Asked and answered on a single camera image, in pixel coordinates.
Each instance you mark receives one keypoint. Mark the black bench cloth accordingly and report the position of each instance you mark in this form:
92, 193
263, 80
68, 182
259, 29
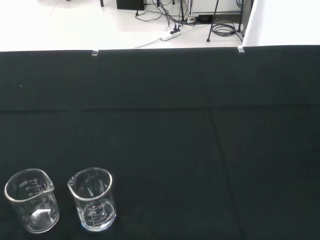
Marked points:
160, 140

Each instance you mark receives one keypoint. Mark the black tripod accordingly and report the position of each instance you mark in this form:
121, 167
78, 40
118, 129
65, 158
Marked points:
212, 25

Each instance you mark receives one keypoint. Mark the white power strip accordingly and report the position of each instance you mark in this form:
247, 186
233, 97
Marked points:
171, 36

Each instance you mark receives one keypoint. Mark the white panel board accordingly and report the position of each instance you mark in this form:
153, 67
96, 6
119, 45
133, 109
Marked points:
282, 22

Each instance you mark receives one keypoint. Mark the black box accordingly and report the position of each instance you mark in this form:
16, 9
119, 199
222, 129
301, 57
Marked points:
130, 4

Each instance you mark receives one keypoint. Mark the clear cloth clip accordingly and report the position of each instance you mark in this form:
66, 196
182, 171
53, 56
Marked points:
95, 53
240, 49

